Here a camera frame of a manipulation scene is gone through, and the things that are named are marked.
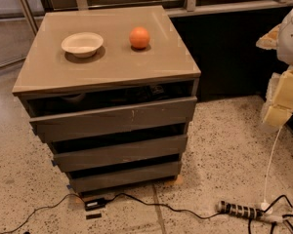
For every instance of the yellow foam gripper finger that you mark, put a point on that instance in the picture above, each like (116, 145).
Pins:
(269, 40)
(278, 107)

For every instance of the grey drawer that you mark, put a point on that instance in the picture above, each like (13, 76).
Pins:
(105, 181)
(119, 119)
(121, 153)

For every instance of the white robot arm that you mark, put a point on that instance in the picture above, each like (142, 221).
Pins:
(284, 50)

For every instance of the grey top drawer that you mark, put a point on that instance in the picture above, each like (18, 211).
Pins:
(119, 119)

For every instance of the grey drawer cabinet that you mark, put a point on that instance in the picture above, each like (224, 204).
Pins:
(54, 82)

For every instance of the grey bottom drawer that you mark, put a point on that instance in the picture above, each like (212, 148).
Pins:
(105, 181)

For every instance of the black power strip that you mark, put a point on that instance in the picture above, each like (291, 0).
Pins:
(226, 208)

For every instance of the orange fruit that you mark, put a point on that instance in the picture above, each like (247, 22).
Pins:
(139, 37)

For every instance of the white paper bowl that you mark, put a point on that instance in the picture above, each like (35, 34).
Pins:
(83, 44)

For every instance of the black power adapter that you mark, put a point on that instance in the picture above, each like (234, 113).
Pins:
(95, 204)

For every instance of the black tape strip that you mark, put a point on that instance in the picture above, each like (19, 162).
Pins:
(93, 216)

